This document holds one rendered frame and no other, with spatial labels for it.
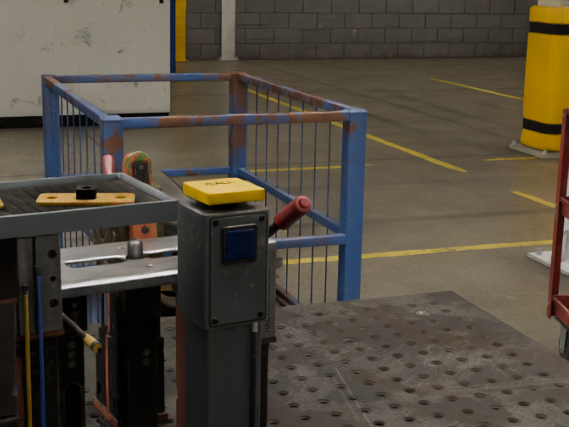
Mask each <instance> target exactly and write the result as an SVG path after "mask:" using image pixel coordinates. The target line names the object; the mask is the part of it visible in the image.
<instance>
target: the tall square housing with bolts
mask: <svg viewBox="0 0 569 427"><path fill-rule="evenodd" d="M17 240H18V262H19V296H18V297H17V298H18V302H17V303H15V304H14V322H15V343H16V364H17V384H16V389H15V390H16V391H17V393H18V407H19V411H18V413H16V415H17V416H18V418H19V427H60V417H59V390H58V336H63V335H64V328H63V310H62V281H61V253H60V233H56V234H47V235H39V236H24V237H17Z"/></svg>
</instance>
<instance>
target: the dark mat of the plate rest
mask: <svg viewBox="0 0 569 427"><path fill-rule="evenodd" d="M77 186H97V193H134V194H135V201H134V203H140V202H157V201H161V200H159V199H157V198H155V197H153V196H151V195H149V194H147V193H145V192H143V191H141V190H139V189H137V188H135V187H133V186H131V185H129V184H127V183H125V182H123V181H122V180H105V181H94V182H84V183H74V184H63V185H53V186H34V187H24V188H14V189H3V190H0V198H1V200H2V202H3V206H4V209H0V216H7V215H16V214H33V213H42V212H52V211H60V210H69V209H78V208H95V207H104V206H38V205H36V200H37V198H38V197H39V196H40V194H42V193H75V189H76V187H77Z"/></svg>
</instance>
